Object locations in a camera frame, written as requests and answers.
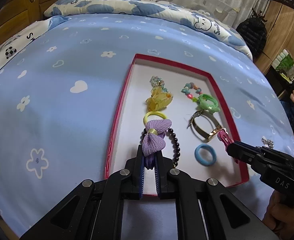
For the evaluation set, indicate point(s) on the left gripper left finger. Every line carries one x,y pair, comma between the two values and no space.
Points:
93,210

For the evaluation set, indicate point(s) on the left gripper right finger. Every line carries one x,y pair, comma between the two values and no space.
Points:
206,209

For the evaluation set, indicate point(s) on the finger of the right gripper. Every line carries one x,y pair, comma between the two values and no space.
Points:
260,158

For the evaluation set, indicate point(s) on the pink hair clip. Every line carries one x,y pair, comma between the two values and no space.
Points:
224,137

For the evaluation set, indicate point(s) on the gold square watch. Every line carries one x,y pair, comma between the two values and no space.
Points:
205,125

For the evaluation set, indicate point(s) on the red jewelry tray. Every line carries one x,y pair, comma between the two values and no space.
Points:
201,160

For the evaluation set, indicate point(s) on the yellow hair claw clip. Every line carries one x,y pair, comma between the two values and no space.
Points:
158,99

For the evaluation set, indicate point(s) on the person's right hand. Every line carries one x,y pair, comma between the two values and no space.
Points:
279,218

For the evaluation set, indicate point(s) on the dark side cabinet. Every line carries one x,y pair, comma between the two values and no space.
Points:
282,88

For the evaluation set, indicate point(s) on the green and white boxes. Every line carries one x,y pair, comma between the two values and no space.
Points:
283,61

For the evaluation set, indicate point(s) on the blue patterned bed sheet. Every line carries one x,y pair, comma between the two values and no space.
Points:
58,99

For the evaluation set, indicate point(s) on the black hanging bag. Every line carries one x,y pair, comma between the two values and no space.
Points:
254,32

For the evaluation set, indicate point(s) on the wooden wardrobe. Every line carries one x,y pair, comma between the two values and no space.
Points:
280,33

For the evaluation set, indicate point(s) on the blue cloud print quilt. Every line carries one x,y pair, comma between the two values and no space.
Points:
196,20

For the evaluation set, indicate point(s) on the white printed pillow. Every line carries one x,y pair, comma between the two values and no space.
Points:
16,43

